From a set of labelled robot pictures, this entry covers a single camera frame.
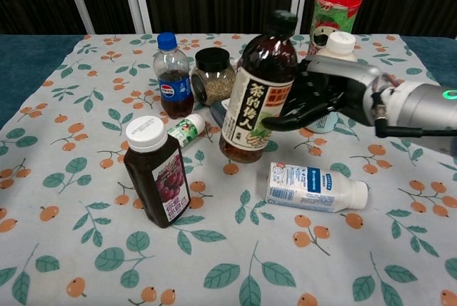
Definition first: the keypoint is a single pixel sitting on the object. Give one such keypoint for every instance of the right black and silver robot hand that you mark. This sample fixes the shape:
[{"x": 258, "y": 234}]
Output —
[{"x": 328, "y": 88}]

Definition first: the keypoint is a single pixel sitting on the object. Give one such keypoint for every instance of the dark tea bottle black cap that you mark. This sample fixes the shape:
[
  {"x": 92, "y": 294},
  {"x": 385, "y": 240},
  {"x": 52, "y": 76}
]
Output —
[{"x": 260, "y": 70}]

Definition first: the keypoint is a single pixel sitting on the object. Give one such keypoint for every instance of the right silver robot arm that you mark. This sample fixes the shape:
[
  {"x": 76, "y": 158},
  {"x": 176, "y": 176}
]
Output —
[{"x": 417, "y": 102}]

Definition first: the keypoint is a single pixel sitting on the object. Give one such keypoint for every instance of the white bottle pale blue label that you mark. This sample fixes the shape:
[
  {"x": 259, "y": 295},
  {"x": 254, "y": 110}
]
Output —
[{"x": 341, "y": 47}]

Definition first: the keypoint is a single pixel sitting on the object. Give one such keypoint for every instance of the white milk bottle blue label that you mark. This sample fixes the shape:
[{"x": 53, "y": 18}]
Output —
[{"x": 314, "y": 188}]

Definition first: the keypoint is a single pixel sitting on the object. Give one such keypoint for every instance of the small white green bottle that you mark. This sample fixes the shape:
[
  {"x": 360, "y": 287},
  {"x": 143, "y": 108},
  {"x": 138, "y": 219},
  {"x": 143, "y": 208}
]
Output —
[{"x": 185, "y": 130}]

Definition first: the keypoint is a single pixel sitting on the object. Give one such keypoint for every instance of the cola bottle blue cap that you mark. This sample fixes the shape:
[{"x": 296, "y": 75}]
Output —
[{"x": 173, "y": 81}]

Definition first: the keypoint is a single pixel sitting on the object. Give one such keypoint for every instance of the grape juice bottle white cap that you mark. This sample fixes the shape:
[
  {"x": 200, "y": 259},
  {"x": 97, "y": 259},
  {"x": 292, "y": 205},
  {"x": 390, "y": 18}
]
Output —
[{"x": 157, "y": 177}]

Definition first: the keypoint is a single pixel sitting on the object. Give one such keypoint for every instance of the green chips can red lid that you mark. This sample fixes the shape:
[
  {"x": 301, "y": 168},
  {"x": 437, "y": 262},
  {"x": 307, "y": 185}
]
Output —
[{"x": 333, "y": 13}]

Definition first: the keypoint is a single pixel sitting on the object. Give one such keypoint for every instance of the glass jar black lid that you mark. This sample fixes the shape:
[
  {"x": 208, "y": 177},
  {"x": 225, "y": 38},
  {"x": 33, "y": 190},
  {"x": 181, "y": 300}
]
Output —
[{"x": 213, "y": 77}]

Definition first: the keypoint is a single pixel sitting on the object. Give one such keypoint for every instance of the floral leaf print tablecloth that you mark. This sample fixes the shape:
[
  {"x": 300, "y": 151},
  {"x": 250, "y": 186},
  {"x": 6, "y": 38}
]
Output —
[{"x": 107, "y": 249}]

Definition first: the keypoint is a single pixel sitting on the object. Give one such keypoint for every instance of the teal table cover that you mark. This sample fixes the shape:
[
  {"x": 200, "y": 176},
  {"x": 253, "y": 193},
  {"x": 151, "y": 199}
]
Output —
[{"x": 25, "y": 67}]

